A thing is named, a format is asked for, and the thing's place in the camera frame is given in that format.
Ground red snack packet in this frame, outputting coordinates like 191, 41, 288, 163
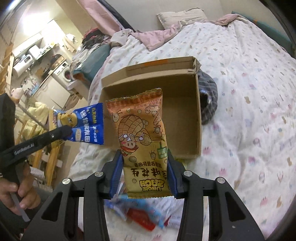
127, 208, 156, 232

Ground orange peanut snack bag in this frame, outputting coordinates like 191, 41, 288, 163
106, 88, 171, 198

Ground teal cushion bed edge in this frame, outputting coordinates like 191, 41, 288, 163
231, 11, 295, 57

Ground blue yellow snack packet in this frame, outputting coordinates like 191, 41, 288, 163
49, 103, 104, 145

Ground person's left hand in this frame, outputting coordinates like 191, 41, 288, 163
1, 163, 41, 216

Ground white washing machine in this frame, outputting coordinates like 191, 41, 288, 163
52, 60, 72, 90

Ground white kitchen cabinet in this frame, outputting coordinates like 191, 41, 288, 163
33, 76, 70, 110

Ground beige pillow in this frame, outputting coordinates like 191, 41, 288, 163
157, 8, 208, 29

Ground pile of clothes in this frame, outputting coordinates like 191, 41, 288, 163
70, 28, 111, 83

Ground wooden yellow rack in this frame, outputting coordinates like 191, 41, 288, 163
14, 105, 63, 187

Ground pink blanket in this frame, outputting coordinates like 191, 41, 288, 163
78, 1, 240, 51

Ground dark plaid cloth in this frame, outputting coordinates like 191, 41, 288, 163
197, 70, 218, 125

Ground white water heater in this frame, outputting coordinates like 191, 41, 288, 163
12, 54, 34, 78

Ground brown cardboard box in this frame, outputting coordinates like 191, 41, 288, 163
97, 56, 203, 160

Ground white patterned bed quilt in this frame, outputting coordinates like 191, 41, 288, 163
68, 14, 296, 240

